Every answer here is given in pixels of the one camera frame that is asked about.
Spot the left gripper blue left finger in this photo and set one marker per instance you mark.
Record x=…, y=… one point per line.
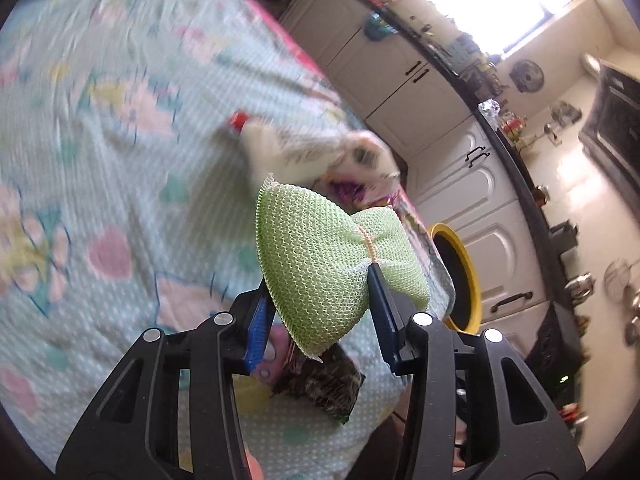
x=262, y=311

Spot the teal hanging basket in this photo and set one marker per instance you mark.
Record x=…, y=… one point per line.
x=375, y=28

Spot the green mesh scrub sponge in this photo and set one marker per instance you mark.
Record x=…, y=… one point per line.
x=315, y=257

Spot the yellow rimmed trash bin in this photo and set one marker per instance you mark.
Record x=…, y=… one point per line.
x=466, y=313

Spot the round wall plate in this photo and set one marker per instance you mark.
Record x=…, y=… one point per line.
x=527, y=76

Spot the Hello Kitty patterned tablecloth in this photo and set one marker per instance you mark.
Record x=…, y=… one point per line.
x=126, y=200

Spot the dark green pea snack bag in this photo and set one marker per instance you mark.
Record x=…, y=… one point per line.
x=332, y=383

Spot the white lower kitchen cabinets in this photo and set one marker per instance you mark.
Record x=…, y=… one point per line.
x=455, y=175

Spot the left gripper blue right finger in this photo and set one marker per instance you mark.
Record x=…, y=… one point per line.
x=386, y=320

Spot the red snack wrapper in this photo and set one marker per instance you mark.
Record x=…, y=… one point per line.
x=238, y=120

